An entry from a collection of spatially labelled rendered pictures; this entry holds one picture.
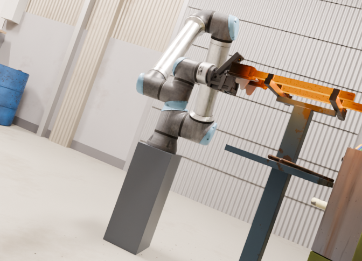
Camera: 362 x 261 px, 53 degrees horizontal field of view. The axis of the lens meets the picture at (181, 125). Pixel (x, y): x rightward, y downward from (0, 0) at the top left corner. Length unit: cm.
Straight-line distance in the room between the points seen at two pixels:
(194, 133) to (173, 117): 16
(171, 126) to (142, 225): 58
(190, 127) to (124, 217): 64
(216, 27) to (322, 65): 268
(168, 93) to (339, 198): 80
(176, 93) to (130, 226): 95
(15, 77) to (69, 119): 86
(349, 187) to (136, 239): 117
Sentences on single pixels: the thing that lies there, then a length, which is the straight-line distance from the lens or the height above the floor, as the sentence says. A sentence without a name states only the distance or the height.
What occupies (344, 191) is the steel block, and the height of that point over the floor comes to 74.
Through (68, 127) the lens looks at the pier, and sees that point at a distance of 504.
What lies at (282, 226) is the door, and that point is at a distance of 431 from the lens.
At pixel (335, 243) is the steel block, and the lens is 160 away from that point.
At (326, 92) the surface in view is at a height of 101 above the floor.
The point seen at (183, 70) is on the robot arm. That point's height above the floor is 98.
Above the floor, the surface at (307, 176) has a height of 75.
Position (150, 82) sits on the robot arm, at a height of 89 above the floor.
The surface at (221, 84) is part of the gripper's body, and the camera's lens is 141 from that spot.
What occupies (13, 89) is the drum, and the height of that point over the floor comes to 50.
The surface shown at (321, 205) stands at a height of 62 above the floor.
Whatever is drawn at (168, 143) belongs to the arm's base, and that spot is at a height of 65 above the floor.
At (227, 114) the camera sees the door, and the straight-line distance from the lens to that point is 435.
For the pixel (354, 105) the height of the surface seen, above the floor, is 102.
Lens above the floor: 75
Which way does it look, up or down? 1 degrees up
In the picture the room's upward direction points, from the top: 20 degrees clockwise
